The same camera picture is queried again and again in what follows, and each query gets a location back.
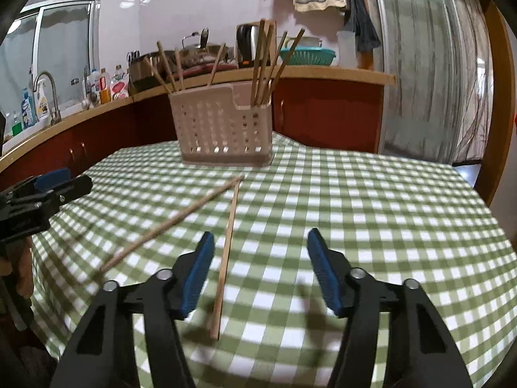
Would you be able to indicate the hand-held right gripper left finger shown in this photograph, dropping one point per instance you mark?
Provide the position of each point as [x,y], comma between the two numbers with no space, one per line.
[196,275]

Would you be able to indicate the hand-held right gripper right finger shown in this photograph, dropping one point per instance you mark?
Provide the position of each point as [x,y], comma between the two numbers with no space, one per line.
[325,277]

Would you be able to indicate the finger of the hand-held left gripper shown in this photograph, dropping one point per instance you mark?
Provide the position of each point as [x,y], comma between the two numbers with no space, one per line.
[72,192]
[52,180]

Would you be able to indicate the long wooden chopstick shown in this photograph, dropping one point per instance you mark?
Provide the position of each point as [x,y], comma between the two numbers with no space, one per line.
[173,222]
[227,250]

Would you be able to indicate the perforated plastic utensil holder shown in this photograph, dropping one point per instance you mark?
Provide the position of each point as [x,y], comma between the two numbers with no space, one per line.
[222,129]

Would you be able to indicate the bunch of wooden chopsticks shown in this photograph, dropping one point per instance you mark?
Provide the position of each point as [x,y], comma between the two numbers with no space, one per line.
[258,68]

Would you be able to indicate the person's left hand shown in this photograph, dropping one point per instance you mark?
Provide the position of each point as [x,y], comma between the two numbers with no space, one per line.
[22,266]

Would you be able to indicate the green white checkered tablecloth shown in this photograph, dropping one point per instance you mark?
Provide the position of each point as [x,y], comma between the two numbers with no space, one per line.
[343,218]

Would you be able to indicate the green plastic bottle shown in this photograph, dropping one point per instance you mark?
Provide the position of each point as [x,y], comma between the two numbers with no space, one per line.
[17,127]

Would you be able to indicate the blue plastic bottle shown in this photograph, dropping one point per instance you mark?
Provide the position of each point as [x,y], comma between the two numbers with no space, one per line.
[28,109]

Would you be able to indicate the white spray bottle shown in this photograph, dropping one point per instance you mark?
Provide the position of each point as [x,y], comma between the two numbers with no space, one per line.
[42,105]

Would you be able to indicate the steel kitchen faucet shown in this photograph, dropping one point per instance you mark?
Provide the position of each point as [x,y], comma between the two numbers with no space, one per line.
[52,97]

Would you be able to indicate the white plastic bottle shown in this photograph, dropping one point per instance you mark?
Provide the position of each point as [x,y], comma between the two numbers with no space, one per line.
[93,87]

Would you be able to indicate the orange liquid bottle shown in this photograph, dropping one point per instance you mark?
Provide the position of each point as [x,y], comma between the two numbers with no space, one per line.
[105,89]

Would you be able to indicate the red white refill pouch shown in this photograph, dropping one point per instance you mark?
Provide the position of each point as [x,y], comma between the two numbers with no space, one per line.
[119,85]

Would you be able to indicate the kitchen window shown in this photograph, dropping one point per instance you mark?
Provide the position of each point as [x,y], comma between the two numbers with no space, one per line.
[60,44]

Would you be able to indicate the knife block with scissors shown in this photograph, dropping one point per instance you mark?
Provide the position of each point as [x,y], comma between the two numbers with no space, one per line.
[132,62]

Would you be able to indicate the red induction cooker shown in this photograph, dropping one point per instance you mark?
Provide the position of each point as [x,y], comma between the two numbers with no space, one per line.
[194,72]

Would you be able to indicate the kitchen counter with cabinets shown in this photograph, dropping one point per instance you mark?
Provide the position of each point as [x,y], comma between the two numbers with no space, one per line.
[323,105]

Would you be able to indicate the steel wok with lid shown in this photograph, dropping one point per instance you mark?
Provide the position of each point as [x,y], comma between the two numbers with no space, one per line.
[194,54]

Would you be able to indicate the teal plastic colander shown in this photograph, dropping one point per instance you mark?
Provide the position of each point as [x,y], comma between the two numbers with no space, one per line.
[311,56]

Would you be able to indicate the steel electric kettle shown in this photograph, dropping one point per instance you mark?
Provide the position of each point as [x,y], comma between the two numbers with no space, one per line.
[244,46]

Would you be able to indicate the translucent plastic pitcher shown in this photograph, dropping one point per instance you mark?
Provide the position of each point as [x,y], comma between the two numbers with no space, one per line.
[347,50]

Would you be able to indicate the sliding glass door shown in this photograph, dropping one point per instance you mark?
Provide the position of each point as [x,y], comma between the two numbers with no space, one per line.
[420,68]

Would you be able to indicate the white bowl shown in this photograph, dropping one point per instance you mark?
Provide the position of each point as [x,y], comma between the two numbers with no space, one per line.
[311,42]

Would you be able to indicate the dark hanging cloth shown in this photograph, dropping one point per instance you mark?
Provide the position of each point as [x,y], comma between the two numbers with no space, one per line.
[361,20]

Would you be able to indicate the wooden door frame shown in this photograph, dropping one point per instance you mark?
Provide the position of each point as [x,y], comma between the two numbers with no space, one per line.
[494,109]

